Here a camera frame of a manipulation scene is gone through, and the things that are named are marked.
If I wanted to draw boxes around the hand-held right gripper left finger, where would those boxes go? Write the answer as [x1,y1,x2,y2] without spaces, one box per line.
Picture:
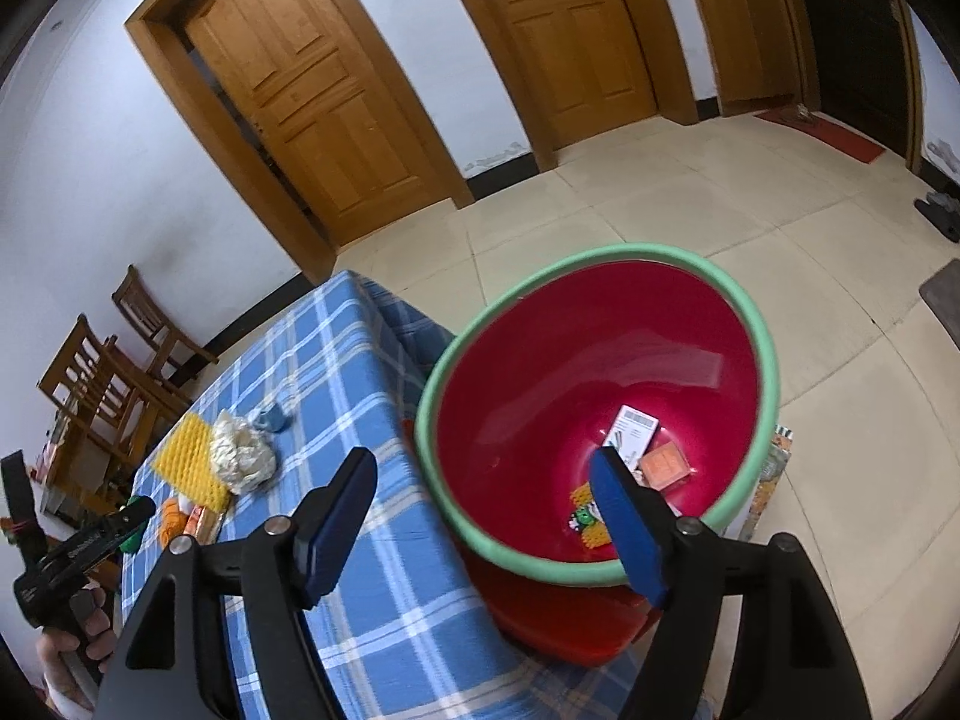
[90,446,380,720]

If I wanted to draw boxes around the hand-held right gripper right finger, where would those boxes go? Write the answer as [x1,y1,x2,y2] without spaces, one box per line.
[589,446,875,720]

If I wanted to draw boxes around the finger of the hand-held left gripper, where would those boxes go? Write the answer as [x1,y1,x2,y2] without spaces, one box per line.
[112,495,157,537]

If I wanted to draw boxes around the orange snack packet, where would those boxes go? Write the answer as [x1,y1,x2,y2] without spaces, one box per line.
[187,502,226,541]

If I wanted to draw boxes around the orange cardboard box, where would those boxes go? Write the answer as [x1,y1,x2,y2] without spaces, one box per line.
[637,441,692,492]

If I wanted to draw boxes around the white printed card box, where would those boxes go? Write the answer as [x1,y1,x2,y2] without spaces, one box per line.
[604,403,661,466]

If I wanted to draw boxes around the white plastic bag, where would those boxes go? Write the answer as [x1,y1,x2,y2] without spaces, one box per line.
[208,411,277,496]

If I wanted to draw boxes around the red basin with green rim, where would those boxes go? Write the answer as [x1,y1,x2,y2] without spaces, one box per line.
[414,242,781,587]

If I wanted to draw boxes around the person's left hand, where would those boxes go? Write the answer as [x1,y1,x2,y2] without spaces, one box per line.
[34,589,121,712]

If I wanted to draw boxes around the wooden dining table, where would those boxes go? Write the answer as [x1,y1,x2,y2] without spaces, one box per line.
[34,390,143,533]

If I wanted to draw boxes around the red plastic stool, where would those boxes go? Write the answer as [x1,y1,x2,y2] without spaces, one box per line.
[465,547,665,667]

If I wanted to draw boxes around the wooden chair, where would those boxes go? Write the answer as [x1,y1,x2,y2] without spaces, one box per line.
[37,313,192,466]
[111,264,220,383]

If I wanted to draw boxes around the printed cardboard box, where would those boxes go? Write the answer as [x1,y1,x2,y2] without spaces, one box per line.
[739,424,794,541]

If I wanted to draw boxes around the blue plaid tablecloth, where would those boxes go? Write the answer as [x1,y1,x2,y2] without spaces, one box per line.
[112,270,713,720]

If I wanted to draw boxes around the grey floor mat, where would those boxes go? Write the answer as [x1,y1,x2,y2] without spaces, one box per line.
[919,259,960,327]

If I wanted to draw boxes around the wooden door with arched panel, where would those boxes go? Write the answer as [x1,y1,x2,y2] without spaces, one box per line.
[124,0,475,282]

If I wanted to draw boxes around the red door mat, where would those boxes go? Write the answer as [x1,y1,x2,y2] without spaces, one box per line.
[752,109,886,164]

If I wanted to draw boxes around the dark shoes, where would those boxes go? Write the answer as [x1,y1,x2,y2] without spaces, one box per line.
[913,191,960,243]

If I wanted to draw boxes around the black door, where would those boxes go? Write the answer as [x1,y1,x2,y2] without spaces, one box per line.
[765,0,923,173]

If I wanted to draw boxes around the wooden door with metal handle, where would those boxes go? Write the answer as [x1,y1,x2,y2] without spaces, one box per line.
[427,0,698,172]

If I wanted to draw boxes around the low wooden wall panel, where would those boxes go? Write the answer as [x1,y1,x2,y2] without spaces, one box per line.
[686,0,800,117]

